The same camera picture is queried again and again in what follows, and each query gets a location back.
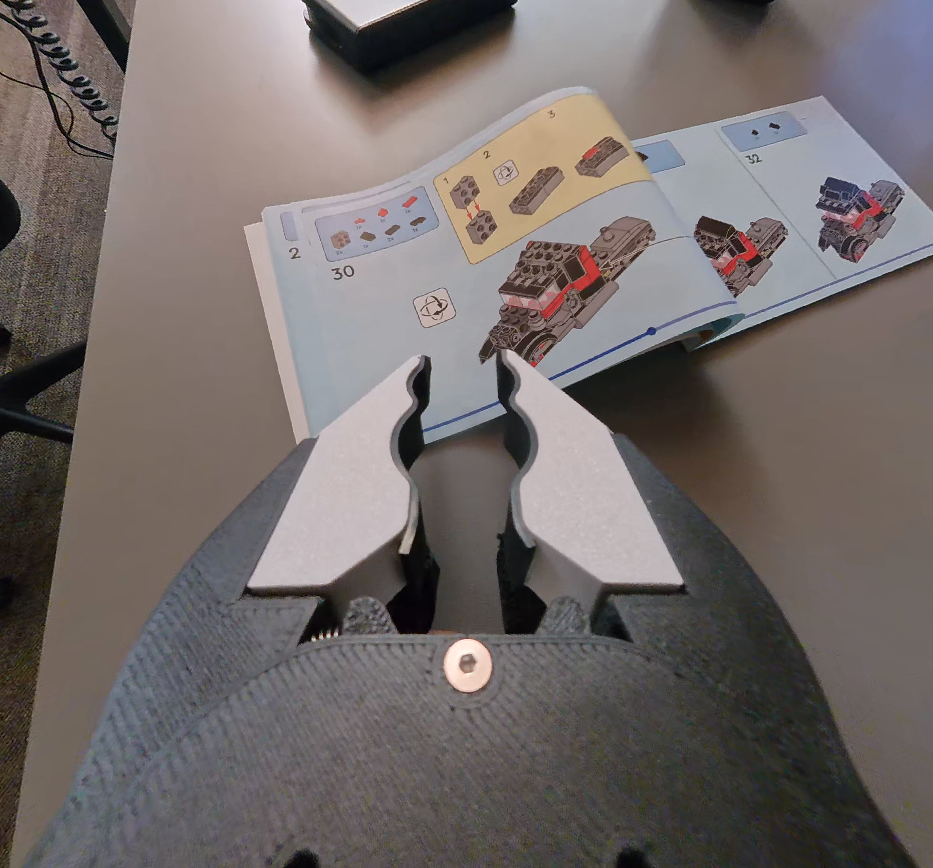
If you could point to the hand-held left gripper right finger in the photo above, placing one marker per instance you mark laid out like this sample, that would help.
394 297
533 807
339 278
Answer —
583 496

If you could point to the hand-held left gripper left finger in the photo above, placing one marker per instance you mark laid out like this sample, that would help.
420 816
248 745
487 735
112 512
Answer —
342 489

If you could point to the brick toy instruction booklet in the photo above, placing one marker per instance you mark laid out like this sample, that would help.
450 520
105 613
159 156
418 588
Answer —
379 299

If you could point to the grey desk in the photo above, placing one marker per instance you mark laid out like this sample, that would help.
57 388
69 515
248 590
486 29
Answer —
219 153

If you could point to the black desk leg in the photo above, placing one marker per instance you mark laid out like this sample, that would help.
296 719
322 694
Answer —
95 0

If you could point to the black office chair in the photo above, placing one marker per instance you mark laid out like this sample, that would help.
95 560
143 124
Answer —
29 379

